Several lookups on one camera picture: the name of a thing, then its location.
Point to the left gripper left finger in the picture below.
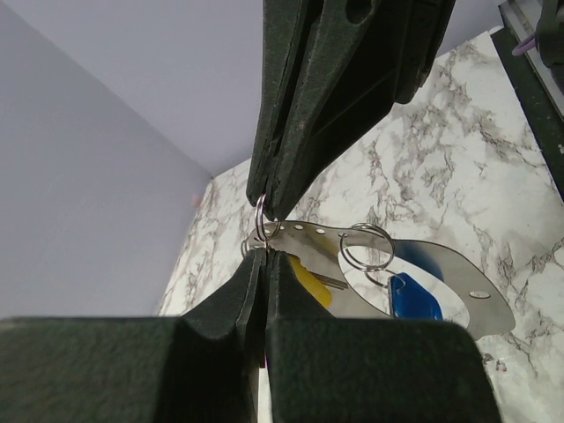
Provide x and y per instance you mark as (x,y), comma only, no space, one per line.
(198,367)

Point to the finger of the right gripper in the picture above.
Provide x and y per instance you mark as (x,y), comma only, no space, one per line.
(277,169)
(366,57)

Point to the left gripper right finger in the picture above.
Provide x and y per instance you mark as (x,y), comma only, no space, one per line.
(327,369)

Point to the yellow handled screwdriver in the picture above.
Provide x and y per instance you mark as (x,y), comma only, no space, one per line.
(319,286)

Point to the blue key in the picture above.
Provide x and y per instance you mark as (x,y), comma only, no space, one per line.
(410,300)

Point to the small metal keyring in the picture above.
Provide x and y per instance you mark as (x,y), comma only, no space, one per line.
(261,235)

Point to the black mounting rail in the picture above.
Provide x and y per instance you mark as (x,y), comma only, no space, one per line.
(541,115)

